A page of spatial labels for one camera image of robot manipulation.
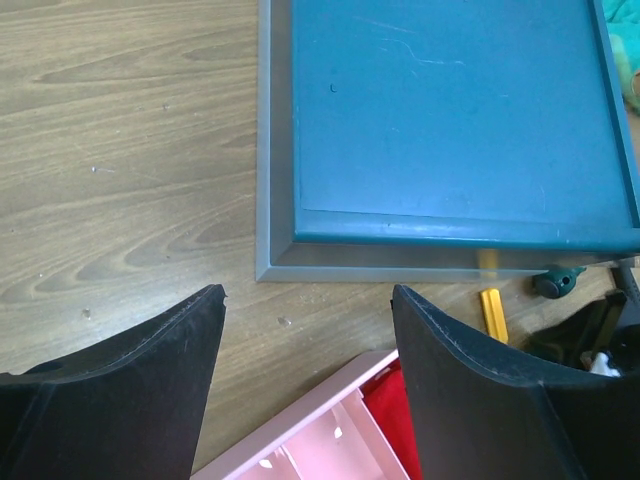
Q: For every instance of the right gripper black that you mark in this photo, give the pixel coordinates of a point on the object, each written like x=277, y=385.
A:
x=602, y=338

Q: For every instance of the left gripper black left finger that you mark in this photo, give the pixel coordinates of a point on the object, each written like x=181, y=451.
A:
x=128, y=407

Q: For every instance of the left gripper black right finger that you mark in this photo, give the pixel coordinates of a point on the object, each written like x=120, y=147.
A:
x=481, y=409

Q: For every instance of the stubby green screwdriver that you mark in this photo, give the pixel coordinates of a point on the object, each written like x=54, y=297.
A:
x=557, y=282

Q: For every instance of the orange yellow screwdriver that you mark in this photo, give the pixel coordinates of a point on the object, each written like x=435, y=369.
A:
x=490, y=298

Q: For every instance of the teal drawer box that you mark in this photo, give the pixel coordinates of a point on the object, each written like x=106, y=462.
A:
x=414, y=141

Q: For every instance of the red sock top right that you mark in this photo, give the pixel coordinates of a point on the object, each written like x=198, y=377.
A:
x=386, y=398

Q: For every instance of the pink divided tray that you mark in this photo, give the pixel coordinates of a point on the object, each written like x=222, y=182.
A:
x=328, y=433

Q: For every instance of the green cloth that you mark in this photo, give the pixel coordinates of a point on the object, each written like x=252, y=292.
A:
x=622, y=21

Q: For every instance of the claw hammer black handle upright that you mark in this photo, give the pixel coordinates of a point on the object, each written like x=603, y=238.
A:
x=625, y=280

